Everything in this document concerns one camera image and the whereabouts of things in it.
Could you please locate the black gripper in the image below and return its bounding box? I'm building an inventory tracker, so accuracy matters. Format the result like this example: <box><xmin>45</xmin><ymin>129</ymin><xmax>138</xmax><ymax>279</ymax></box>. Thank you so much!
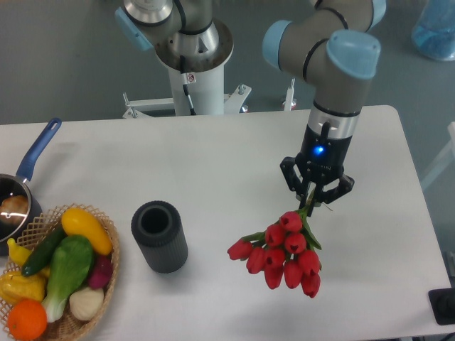
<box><xmin>279</xmin><ymin>126</ymin><xmax>355</xmax><ymax>217</ymax></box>

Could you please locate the red tulip bouquet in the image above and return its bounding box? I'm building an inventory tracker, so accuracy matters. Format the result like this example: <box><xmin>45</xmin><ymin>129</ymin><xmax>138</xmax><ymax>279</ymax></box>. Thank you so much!
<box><xmin>227</xmin><ymin>199</ymin><xmax>322</xmax><ymax>298</ymax></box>

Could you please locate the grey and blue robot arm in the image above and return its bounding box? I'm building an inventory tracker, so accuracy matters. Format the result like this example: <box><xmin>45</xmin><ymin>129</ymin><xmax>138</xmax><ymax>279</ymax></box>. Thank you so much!
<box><xmin>115</xmin><ymin>1</ymin><xmax>386</xmax><ymax>212</ymax></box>

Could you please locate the dark grey ribbed vase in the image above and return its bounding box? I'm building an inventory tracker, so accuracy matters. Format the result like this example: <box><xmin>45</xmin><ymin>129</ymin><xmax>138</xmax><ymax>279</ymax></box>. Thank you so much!
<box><xmin>131</xmin><ymin>200</ymin><xmax>188</xmax><ymax>274</ymax></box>

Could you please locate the black device at table edge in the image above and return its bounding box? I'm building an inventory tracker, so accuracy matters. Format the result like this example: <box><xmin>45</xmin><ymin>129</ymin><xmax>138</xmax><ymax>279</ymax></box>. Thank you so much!
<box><xmin>428</xmin><ymin>288</ymin><xmax>454</xmax><ymax>325</ymax></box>

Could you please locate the yellow squash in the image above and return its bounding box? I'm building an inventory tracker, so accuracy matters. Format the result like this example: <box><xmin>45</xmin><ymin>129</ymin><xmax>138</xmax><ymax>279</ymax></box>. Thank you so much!
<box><xmin>61</xmin><ymin>207</ymin><xmax>113</xmax><ymax>256</ymax></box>

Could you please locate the green bok choy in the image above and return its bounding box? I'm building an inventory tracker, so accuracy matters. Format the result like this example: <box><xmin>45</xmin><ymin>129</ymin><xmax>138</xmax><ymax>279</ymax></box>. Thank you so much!
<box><xmin>42</xmin><ymin>235</ymin><xmax>94</xmax><ymax>323</ymax></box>

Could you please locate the white garlic bulb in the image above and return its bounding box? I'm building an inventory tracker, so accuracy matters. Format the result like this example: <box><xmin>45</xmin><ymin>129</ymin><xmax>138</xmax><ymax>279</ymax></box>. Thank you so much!
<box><xmin>69</xmin><ymin>287</ymin><xmax>104</xmax><ymax>321</ymax></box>

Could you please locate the woven wicker basket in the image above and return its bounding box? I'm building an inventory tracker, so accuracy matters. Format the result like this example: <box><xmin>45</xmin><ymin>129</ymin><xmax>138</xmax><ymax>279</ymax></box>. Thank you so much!
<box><xmin>1</xmin><ymin>204</ymin><xmax>120</xmax><ymax>340</ymax></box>

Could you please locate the green cucumber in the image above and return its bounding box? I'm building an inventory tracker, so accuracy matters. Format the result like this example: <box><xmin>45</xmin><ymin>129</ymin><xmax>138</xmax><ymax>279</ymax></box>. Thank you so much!
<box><xmin>21</xmin><ymin>224</ymin><xmax>67</xmax><ymax>277</ymax></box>

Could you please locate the brown bread in pan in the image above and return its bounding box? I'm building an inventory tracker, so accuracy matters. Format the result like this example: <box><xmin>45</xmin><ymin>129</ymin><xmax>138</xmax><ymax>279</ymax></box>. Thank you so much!
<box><xmin>1</xmin><ymin>195</ymin><xmax>28</xmax><ymax>227</ymax></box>

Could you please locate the yellow banana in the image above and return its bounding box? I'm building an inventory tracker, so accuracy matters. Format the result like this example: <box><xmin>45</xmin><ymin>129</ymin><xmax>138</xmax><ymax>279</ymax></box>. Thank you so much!
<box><xmin>7</xmin><ymin>238</ymin><xmax>50</xmax><ymax>279</ymax></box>

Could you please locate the orange fruit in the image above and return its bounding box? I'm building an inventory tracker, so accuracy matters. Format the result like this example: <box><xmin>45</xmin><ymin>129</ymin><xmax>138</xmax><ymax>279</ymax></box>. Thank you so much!
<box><xmin>7</xmin><ymin>299</ymin><xmax>48</xmax><ymax>340</ymax></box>

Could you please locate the yellow bell pepper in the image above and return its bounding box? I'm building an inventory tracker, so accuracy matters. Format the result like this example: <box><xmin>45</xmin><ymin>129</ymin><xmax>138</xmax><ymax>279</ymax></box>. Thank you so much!
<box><xmin>1</xmin><ymin>271</ymin><xmax>46</xmax><ymax>305</ymax></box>

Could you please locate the white frame at right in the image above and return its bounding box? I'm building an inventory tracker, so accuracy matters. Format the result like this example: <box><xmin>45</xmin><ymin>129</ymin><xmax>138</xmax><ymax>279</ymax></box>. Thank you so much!
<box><xmin>420</xmin><ymin>122</ymin><xmax>454</xmax><ymax>191</ymax></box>

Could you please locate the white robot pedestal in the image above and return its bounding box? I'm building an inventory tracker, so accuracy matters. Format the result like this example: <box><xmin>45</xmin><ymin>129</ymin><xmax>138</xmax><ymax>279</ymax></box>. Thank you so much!
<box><xmin>122</xmin><ymin>17</ymin><xmax>298</xmax><ymax>119</ymax></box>

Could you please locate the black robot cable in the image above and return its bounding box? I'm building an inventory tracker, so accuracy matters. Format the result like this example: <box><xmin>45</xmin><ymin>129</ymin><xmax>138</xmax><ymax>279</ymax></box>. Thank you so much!
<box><xmin>179</xmin><ymin>55</ymin><xmax>197</xmax><ymax>116</ymax></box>

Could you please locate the blue handled saucepan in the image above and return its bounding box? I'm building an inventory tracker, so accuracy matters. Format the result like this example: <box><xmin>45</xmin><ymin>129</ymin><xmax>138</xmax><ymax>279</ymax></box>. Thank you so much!
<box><xmin>1</xmin><ymin>118</ymin><xmax>62</xmax><ymax>256</ymax></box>

